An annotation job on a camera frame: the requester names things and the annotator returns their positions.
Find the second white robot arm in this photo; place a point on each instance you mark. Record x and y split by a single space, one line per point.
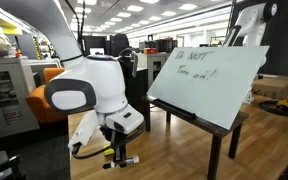
251 24

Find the black white marker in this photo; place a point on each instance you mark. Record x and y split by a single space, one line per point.
121 163

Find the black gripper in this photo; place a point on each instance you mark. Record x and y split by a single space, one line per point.
117 142

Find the grey metal cabinet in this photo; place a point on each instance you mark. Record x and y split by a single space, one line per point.
16 82

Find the cardboard box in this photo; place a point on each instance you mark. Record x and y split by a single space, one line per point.
273 87

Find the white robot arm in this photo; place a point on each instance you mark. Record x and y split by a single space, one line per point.
93 85

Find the black coffee maker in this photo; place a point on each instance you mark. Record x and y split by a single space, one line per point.
136 81

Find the yellow smiley eraser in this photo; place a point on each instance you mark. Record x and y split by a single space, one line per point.
109 151

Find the orange sofa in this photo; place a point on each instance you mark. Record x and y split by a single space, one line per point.
36 100

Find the white board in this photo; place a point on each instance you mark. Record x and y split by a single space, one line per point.
209 82

